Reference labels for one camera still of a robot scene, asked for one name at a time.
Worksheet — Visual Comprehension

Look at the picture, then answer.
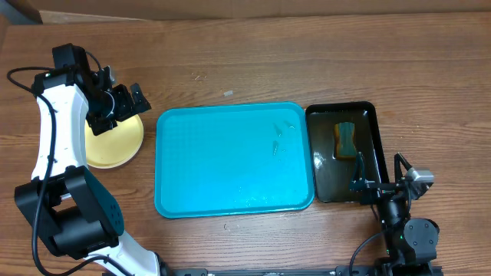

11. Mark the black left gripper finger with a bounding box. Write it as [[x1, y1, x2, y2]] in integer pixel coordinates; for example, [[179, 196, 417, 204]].
[[113, 84, 133, 121], [130, 83, 151, 114]]

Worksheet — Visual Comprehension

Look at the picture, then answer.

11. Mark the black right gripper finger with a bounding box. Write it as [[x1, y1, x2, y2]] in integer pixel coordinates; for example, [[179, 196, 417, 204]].
[[394, 153, 413, 182], [348, 152, 365, 191]]

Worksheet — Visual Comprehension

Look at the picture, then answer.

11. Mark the yellow plate with orange stain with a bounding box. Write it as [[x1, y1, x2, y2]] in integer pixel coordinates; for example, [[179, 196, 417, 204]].
[[85, 115, 144, 169]]

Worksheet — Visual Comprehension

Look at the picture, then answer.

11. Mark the green yellow sponge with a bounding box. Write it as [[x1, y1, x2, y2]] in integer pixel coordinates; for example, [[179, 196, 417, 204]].
[[334, 122, 357, 159]]

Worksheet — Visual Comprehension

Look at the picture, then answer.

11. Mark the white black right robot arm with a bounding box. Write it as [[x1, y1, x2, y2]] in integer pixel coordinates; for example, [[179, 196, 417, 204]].
[[348, 152, 443, 275]]

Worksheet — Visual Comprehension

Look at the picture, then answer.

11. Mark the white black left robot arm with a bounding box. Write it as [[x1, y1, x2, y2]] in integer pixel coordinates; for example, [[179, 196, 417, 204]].
[[15, 65, 172, 275]]

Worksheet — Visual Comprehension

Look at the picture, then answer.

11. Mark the black tray with water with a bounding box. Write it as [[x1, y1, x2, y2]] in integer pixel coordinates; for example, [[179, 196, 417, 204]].
[[305, 101, 389, 203]]

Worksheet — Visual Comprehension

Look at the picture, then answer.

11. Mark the teal plastic tray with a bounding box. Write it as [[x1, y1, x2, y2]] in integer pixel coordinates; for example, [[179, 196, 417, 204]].
[[154, 102, 315, 219]]

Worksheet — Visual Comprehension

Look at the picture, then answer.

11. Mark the cardboard sheet at back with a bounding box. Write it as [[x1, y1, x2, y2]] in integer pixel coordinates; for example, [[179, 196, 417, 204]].
[[29, 0, 490, 21]]

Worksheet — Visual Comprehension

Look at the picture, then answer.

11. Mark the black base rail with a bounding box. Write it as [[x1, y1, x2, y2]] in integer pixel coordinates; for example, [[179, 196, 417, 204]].
[[171, 265, 443, 276]]

